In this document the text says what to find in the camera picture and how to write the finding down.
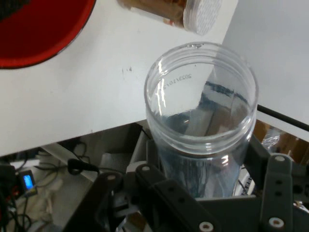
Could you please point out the spice jar with white lid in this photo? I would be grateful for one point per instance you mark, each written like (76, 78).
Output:
(202, 14)

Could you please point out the tall clear plastic jar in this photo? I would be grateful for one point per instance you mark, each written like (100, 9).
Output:
(169, 157)

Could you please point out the red bowl with black rim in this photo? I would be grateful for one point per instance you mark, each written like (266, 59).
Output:
(36, 43)

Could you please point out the thin black bar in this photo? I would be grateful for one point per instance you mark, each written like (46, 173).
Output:
(282, 117)

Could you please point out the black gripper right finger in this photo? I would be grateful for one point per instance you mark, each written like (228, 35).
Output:
(277, 183)

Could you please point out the black meter with blue display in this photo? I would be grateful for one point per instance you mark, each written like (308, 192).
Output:
(27, 182)

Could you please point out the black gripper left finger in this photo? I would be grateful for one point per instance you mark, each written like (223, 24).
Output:
(169, 195)

